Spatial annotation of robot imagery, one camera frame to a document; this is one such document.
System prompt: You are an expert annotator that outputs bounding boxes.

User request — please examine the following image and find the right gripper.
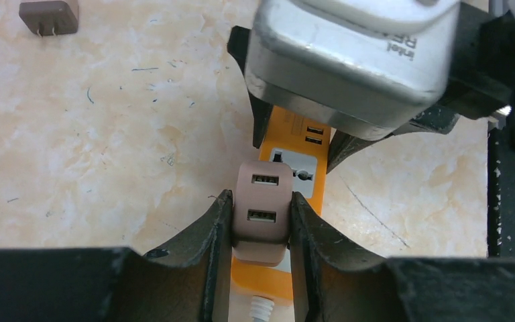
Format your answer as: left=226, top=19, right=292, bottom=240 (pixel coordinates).
left=327, top=1, right=515, bottom=174

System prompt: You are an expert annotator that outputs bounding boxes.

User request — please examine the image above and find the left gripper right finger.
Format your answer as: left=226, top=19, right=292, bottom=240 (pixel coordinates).
left=290, top=193, right=515, bottom=321

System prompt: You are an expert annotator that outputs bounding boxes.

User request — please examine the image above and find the grey power strip cable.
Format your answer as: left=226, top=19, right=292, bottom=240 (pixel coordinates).
left=248, top=297, right=276, bottom=322

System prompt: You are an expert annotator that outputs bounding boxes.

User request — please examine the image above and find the orange power strip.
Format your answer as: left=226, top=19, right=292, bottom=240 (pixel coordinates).
left=231, top=106, right=331, bottom=321

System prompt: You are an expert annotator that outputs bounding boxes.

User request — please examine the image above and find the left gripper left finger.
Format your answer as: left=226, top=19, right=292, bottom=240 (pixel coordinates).
left=0, top=190, right=233, bottom=321

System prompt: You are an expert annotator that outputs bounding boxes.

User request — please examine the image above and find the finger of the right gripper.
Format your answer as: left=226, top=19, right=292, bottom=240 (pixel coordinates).
left=227, top=25, right=273, bottom=149

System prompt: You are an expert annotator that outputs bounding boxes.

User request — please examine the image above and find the pink plug adapter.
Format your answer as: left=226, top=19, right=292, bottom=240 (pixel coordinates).
left=231, top=160, right=292, bottom=267
left=19, top=0, right=79, bottom=37

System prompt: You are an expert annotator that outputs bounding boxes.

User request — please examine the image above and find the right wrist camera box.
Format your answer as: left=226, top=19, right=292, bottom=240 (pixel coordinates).
left=245, top=1, right=461, bottom=141

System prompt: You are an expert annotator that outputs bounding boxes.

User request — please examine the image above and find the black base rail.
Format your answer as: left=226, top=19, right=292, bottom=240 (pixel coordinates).
left=487, top=115, right=515, bottom=258

